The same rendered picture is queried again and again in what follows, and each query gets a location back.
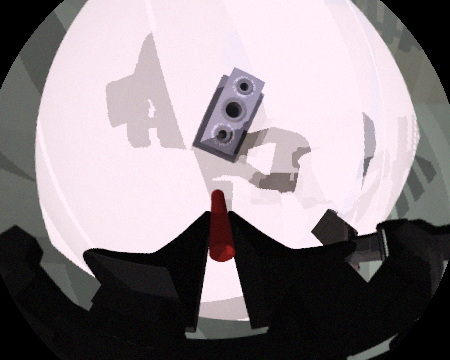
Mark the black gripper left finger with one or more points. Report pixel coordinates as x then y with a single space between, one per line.
175 272

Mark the dark red peg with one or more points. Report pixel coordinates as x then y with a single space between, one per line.
221 247

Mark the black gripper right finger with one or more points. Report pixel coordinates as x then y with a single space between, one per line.
267 268

